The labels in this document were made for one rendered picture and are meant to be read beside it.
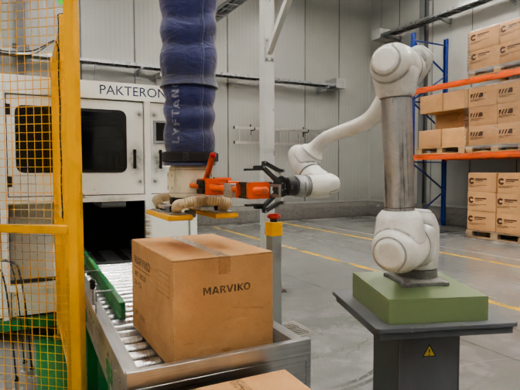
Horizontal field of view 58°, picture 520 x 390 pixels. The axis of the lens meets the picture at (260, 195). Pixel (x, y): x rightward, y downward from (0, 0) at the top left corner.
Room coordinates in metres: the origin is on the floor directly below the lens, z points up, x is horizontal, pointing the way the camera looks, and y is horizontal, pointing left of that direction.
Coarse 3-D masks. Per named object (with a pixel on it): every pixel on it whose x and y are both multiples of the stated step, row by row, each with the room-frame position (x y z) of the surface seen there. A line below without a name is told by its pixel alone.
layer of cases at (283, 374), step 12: (276, 372) 1.63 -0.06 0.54; (288, 372) 1.63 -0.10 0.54; (216, 384) 1.54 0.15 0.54; (228, 384) 1.54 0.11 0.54; (240, 384) 1.54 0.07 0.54; (252, 384) 1.54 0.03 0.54; (264, 384) 1.54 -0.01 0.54; (276, 384) 1.54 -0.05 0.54; (288, 384) 1.54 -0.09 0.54; (300, 384) 1.54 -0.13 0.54
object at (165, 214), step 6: (150, 210) 1.98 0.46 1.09; (156, 210) 1.94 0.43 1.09; (162, 210) 1.92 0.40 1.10; (168, 210) 1.91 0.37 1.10; (156, 216) 1.89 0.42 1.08; (162, 216) 1.80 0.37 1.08; (168, 216) 1.75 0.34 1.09; (174, 216) 1.76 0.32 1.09; (180, 216) 1.77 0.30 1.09; (186, 216) 1.78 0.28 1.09; (192, 216) 1.79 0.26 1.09
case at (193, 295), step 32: (160, 256) 1.73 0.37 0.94; (192, 256) 1.69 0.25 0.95; (224, 256) 1.70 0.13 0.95; (256, 256) 1.76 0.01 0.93; (160, 288) 1.74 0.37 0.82; (192, 288) 1.64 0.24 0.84; (224, 288) 1.70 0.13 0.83; (256, 288) 1.76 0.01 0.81; (160, 320) 1.74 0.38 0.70; (192, 320) 1.64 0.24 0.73; (224, 320) 1.70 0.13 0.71; (256, 320) 1.76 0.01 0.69; (160, 352) 1.75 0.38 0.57; (192, 352) 1.64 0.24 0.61
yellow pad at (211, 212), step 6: (198, 210) 2.01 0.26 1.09; (204, 210) 1.97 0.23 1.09; (210, 210) 1.92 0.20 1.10; (216, 210) 1.91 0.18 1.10; (228, 210) 1.91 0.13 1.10; (210, 216) 1.87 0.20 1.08; (216, 216) 1.83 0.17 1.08; (222, 216) 1.84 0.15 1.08; (228, 216) 1.86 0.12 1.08; (234, 216) 1.87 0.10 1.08
